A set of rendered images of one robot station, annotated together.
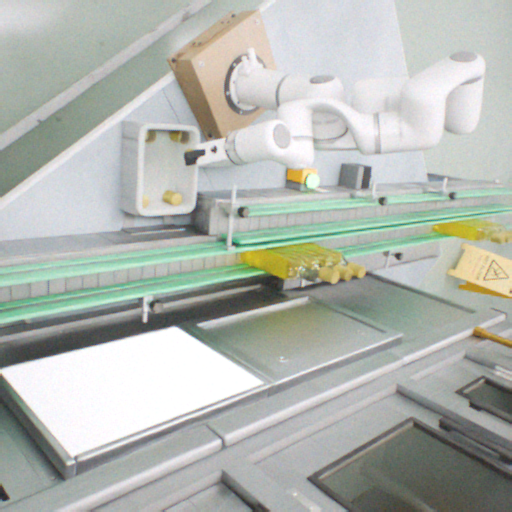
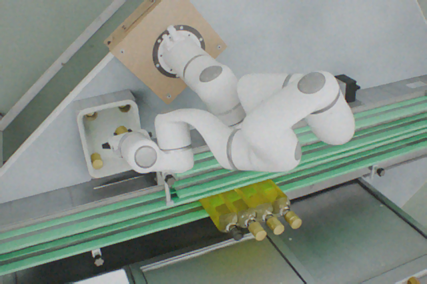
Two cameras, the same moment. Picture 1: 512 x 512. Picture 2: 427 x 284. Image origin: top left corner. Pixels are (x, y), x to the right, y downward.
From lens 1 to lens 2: 0.76 m
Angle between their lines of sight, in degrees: 25
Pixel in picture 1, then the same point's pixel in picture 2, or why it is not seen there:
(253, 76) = (172, 53)
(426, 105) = (259, 147)
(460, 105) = (317, 128)
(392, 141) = (245, 166)
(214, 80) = (140, 59)
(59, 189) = (33, 162)
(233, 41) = (153, 22)
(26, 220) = (14, 187)
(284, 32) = not seen: outside the picture
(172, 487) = not seen: outside the picture
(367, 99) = (246, 101)
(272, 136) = (133, 160)
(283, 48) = not seen: outside the picture
